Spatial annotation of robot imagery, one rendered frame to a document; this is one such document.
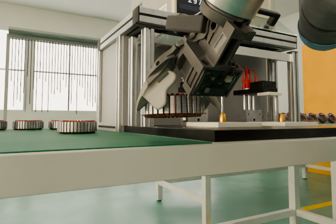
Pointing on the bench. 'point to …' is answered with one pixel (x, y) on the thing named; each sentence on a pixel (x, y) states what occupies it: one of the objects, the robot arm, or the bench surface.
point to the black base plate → (235, 132)
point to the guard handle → (274, 16)
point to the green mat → (79, 140)
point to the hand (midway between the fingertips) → (170, 106)
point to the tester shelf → (260, 39)
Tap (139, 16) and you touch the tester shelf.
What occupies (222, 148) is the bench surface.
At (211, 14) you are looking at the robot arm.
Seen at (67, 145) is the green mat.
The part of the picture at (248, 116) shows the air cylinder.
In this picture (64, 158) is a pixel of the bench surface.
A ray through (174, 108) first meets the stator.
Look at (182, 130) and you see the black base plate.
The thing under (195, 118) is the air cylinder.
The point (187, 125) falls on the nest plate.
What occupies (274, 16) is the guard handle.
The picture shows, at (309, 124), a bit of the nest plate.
